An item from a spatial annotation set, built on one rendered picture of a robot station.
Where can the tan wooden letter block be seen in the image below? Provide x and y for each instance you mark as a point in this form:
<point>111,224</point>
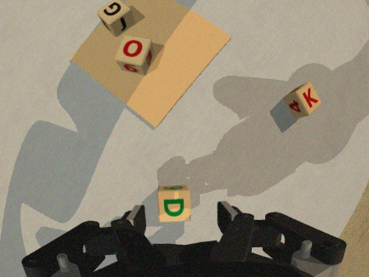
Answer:
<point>173,203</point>
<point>135,54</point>
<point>116,17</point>
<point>302,101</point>

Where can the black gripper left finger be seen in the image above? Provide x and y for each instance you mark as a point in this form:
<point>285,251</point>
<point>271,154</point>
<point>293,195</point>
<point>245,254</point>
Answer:
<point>64,257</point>

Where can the tan flat mat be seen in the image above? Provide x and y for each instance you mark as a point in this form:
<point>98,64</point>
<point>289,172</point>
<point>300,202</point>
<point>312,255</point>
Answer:
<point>184,44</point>

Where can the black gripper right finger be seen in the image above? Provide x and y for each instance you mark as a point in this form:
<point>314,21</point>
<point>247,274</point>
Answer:
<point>311,250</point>

